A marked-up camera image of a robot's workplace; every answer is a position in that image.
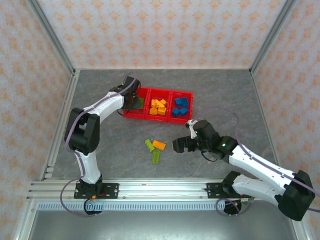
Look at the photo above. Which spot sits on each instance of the red plastic bin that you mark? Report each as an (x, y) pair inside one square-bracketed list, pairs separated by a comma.
[(181, 94), (157, 93), (140, 113)]

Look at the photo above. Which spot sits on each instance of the long green lego brick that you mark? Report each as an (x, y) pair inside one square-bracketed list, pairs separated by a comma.
[(156, 157), (149, 145)]

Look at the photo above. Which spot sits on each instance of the long aluminium mounting rail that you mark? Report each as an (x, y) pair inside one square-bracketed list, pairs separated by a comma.
[(160, 190)]

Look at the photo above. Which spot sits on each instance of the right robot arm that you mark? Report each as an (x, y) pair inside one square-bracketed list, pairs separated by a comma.
[(260, 165)]

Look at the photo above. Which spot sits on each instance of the thin aluminium wall rail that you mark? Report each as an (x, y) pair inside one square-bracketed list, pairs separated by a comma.
[(162, 68)]

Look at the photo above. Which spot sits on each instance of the blue lego brick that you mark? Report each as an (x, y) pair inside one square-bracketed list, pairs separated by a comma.
[(175, 112), (183, 111), (178, 101), (184, 101)]

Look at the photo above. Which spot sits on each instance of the steel sheet panel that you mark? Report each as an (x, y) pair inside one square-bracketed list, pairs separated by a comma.
[(150, 225)]

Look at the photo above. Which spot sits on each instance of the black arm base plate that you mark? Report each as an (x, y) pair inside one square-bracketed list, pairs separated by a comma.
[(111, 190), (213, 188)]

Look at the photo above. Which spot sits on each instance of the long orange lego brick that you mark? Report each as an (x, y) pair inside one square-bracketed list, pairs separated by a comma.
[(159, 145)]

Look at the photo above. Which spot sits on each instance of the rounded yellow lego brick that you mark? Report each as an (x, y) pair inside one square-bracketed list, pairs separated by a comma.
[(160, 106)]

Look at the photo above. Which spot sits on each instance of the aluminium frame post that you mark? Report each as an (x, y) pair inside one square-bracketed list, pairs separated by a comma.
[(53, 37), (270, 37)]

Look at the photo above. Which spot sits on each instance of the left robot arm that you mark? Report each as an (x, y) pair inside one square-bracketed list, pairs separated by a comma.
[(107, 105)]

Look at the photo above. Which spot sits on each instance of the aluminium side rail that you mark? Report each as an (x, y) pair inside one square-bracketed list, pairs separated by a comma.
[(62, 120), (259, 95)]

